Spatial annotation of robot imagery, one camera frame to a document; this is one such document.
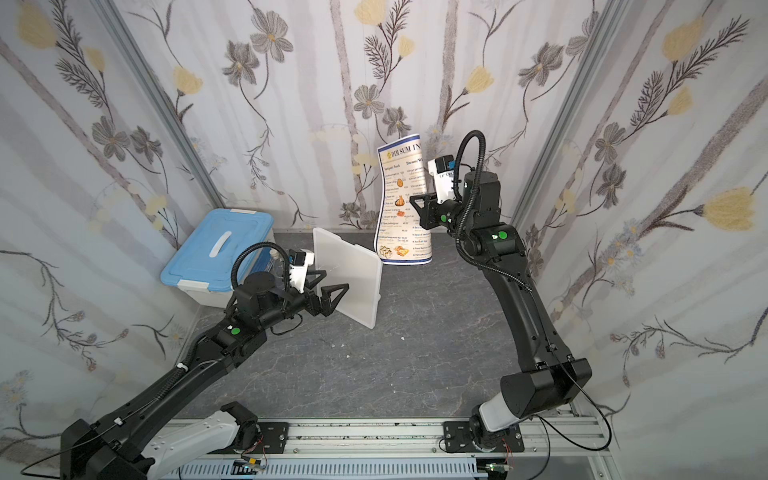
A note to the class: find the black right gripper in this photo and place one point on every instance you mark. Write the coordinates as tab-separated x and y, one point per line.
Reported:
432	210

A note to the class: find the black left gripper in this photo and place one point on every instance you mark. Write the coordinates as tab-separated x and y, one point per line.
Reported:
312	297

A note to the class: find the laminated dim sum menu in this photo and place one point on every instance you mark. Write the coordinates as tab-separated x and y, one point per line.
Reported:
399	239

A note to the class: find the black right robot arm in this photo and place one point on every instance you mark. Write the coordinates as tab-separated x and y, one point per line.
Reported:
549	376

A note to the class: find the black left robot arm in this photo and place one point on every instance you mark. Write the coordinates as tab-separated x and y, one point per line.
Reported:
118	445

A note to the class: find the blue lidded storage box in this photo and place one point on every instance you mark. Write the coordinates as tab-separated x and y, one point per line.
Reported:
201	268

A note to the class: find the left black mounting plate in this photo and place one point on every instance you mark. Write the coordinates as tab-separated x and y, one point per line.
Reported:
273	439

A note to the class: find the black mounting plate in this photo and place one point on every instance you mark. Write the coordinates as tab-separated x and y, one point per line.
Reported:
273	439
458	437

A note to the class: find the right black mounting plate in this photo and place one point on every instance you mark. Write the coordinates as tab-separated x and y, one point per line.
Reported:
458	437

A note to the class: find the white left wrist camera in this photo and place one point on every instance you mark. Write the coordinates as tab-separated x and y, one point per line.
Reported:
299	263

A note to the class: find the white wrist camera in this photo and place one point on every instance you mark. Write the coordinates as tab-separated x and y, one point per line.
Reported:
442	171
299	263

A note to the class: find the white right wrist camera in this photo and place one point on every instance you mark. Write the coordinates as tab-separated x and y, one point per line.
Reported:
442	171

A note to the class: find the white slotted cable duct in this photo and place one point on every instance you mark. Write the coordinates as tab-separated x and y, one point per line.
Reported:
381	468

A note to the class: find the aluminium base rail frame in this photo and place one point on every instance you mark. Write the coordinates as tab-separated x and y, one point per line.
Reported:
559	446

